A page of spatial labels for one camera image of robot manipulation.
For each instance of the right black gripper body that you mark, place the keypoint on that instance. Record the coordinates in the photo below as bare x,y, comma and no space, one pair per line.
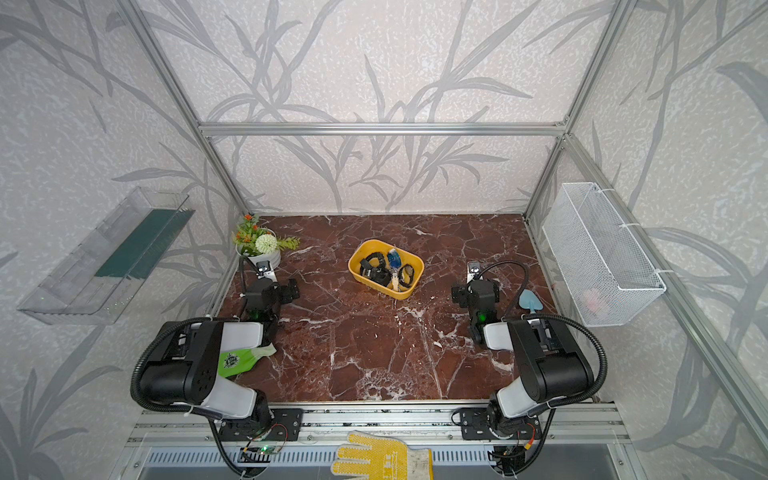
461,292

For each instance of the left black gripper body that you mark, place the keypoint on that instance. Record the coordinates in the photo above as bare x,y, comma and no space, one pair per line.
280,297

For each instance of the blue transparent watch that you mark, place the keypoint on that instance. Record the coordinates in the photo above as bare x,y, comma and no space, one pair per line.
394,260

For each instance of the black sport watch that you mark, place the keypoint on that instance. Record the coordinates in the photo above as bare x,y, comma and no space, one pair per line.
381,276

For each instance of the black chunky digital watch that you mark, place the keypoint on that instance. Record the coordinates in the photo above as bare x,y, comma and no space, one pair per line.
372,261

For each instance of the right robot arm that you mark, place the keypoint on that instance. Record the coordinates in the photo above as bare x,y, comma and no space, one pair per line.
551,365

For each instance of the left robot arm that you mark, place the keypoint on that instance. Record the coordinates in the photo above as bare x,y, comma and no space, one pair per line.
187,367

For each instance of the yellow plastic storage box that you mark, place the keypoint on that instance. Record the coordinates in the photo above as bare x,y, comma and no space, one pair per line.
373,245

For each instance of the light blue spatula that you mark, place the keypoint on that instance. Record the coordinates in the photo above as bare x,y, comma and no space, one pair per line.
529,302

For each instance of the potted artificial plant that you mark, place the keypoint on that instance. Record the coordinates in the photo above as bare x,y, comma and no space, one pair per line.
259,243

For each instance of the green work glove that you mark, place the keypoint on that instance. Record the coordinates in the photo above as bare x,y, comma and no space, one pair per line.
236,362

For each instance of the yellow knitted glove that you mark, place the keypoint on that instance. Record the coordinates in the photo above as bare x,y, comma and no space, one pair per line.
364,456

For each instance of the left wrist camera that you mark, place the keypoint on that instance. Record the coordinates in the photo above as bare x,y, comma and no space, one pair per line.
264,269

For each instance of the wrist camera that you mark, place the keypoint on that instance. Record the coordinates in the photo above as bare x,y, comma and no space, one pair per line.
264,269
474,269

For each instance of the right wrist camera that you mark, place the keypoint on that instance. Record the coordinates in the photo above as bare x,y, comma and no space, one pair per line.
474,269

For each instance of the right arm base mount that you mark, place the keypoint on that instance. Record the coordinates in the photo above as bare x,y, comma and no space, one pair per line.
489,424

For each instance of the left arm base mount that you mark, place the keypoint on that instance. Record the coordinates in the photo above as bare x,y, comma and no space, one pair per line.
281,424

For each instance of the white wire mesh basket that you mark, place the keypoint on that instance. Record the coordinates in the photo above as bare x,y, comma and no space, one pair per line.
609,276

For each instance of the aluminium front rail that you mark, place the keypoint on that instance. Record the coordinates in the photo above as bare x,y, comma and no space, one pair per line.
418,423

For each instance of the clear acrylic wall shelf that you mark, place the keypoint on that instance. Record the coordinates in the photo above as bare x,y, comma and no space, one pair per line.
94,284

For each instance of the aluminium cage frame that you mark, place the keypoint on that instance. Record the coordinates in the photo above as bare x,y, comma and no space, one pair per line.
745,396

